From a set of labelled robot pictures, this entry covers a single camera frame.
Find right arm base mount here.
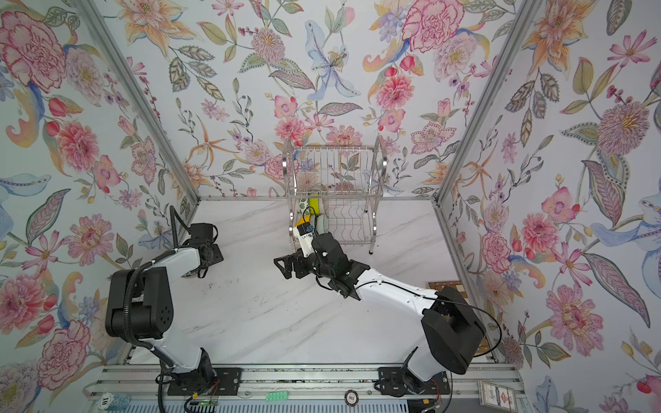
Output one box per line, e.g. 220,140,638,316
374,367,450,398

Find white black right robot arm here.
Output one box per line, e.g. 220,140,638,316
273,233,485,382

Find green connector block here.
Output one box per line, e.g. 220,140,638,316
265,391,289,402

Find pale green celadon bowl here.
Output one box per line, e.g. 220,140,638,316
315,214,330,234

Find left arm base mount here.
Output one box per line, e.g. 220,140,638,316
167,368,242,397

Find silver wire dish rack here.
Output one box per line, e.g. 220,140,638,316
282,141,388,255

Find printed label card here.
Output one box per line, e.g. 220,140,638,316
478,380,518,412

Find lime green plastic bowl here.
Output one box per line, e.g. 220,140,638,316
307,196,323,216

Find wooden checkerboard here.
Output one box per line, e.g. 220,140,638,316
427,280,468,300

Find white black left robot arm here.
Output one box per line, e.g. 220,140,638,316
105,223,223,374

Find black white patterned bowl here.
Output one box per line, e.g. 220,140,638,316
182,265,208,279

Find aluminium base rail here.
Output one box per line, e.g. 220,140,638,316
83,362,526,401

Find green leaf pattern bowl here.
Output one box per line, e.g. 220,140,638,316
296,197,309,218

